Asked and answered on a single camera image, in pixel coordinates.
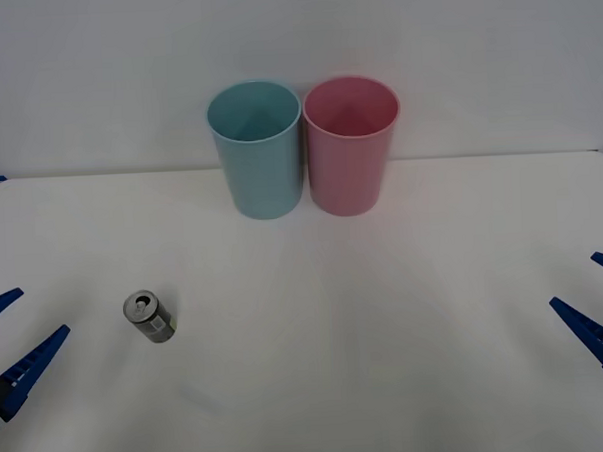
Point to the black and green drink can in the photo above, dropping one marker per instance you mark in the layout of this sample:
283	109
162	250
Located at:
154	323

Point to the pink plastic bin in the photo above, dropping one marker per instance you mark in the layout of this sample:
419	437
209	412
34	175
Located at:
347	179

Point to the pale blue plastic bin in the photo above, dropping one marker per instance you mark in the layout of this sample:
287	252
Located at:
264	182

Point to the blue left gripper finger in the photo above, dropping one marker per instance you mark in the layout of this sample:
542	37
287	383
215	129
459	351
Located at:
2	302
30	365

